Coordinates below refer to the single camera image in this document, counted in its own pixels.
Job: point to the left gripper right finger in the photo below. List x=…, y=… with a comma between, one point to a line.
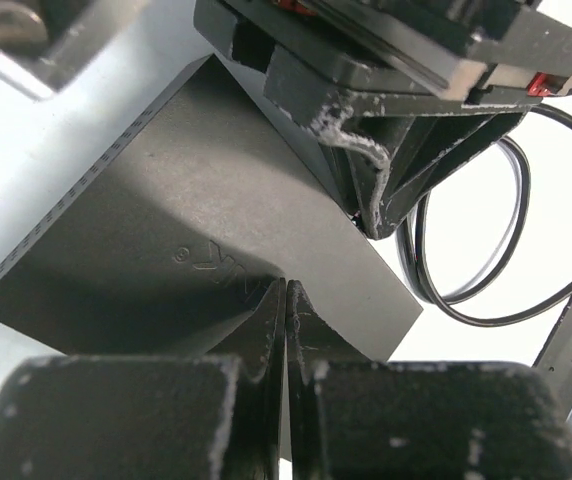
x=310, y=343

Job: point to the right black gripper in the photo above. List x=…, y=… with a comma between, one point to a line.
x=464, y=57

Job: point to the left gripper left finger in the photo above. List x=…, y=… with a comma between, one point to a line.
x=246, y=444

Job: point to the black network switch box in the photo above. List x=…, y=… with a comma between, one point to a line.
x=173, y=236

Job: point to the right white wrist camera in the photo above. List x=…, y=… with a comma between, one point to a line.
x=46, y=44

